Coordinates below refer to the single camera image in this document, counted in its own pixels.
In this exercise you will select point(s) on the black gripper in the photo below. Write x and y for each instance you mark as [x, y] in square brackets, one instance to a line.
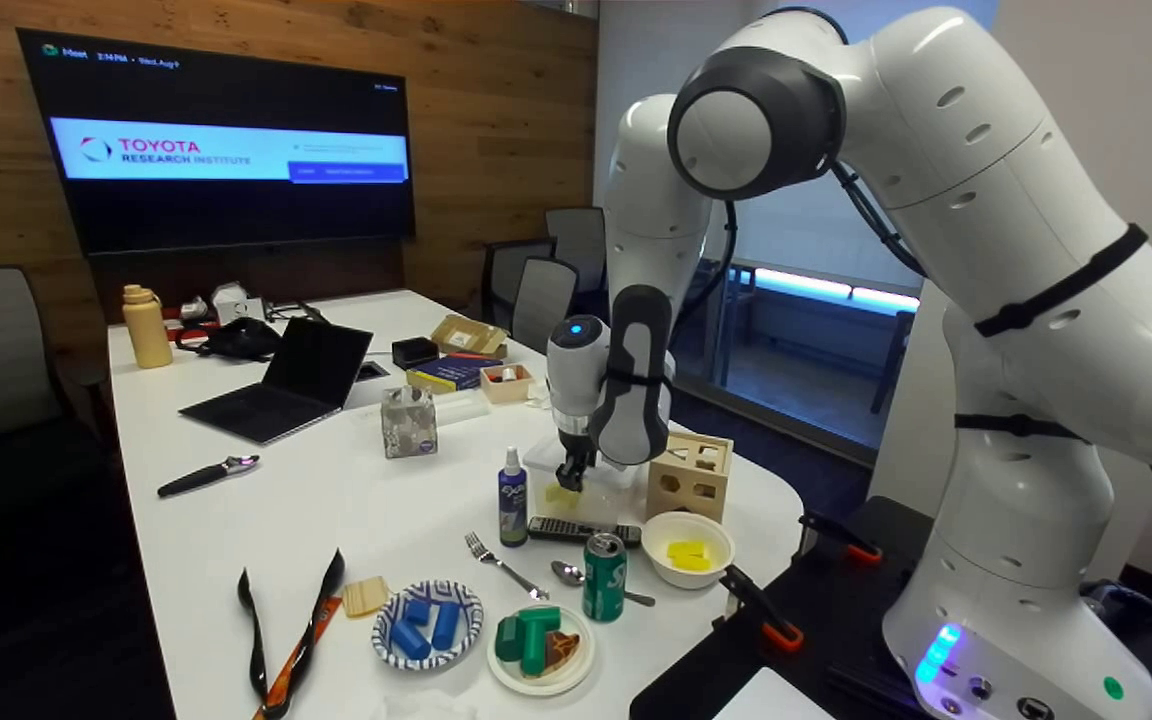
[578, 450]

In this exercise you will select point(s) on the translucent plastic container lid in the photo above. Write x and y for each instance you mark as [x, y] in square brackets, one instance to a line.
[616, 491]

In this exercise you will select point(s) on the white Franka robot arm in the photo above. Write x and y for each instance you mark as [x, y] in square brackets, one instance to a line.
[1031, 334]

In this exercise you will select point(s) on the yellow item inside container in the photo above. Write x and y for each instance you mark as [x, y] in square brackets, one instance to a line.
[561, 497]

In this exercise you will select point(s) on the white cutting board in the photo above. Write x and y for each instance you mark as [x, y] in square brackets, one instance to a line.
[610, 514]

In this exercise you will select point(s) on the black remote control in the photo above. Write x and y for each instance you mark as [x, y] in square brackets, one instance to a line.
[581, 532]

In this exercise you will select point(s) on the blue labelled glue bottle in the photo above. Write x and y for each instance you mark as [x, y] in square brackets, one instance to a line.
[514, 501]

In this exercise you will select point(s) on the metal spoon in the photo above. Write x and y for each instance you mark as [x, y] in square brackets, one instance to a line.
[566, 572]

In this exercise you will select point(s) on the white bowl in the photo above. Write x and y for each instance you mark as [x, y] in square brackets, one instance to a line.
[663, 532]

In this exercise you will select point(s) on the green soda can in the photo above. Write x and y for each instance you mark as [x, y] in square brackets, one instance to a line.
[605, 580]

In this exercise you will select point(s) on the metal fork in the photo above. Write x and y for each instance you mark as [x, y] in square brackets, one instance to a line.
[502, 567]

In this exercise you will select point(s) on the small cardboard tray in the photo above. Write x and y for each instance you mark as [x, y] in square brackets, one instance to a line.
[504, 384]

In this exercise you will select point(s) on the wooden shape sorter box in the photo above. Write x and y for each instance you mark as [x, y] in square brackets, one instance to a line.
[689, 484]

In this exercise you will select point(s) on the yellow block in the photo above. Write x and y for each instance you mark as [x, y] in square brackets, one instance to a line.
[689, 555]

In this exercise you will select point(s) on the blue and yellow box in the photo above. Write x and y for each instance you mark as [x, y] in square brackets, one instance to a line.
[459, 375]

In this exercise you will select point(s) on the green cylinder block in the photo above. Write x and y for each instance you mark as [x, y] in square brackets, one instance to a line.
[538, 643]

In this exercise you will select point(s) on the brown orange toy piece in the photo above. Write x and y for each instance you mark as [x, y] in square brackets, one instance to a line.
[566, 651]

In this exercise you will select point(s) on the green rectangular block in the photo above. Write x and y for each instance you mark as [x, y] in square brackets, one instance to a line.
[510, 638]

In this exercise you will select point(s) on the brown cardboard box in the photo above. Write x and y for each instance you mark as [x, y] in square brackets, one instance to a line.
[470, 337]

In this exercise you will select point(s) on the blue block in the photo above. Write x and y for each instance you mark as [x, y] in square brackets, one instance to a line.
[418, 609]
[446, 627]
[411, 643]

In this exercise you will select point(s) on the small black box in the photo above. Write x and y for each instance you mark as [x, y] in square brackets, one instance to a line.
[412, 355]

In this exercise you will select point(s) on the small white plate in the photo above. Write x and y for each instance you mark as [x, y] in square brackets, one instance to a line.
[538, 680]

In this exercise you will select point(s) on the dark office chair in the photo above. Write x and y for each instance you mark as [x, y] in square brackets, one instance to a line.
[502, 283]

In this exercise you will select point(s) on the black orange clamp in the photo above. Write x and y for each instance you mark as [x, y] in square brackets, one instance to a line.
[761, 614]
[850, 541]

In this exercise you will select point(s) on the tan wooden block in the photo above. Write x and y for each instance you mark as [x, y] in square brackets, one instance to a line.
[365, 599]

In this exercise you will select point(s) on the black mounting board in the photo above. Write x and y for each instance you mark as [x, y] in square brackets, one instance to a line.
[739, 665]

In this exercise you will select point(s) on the blue patterned paper plate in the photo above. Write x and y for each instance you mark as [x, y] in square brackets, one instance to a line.
[381, 643]

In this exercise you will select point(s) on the black laptop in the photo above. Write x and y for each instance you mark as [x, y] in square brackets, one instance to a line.
[311, 366]

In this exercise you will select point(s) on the black pouch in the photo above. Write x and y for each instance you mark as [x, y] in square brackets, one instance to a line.
[241, 343]

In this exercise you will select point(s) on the black marker pen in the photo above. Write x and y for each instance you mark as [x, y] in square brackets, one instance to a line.
[196, 478]

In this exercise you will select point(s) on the white device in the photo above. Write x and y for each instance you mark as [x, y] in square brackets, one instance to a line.
[239, 306]

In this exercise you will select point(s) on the red object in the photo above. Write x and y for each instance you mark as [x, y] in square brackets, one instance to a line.
[189, 334]

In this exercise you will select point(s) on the tan yellow bottle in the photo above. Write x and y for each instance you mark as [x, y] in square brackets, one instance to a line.
[146, 334]

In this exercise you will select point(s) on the wall television screen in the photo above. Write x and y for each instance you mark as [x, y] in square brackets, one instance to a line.
[217, 147]

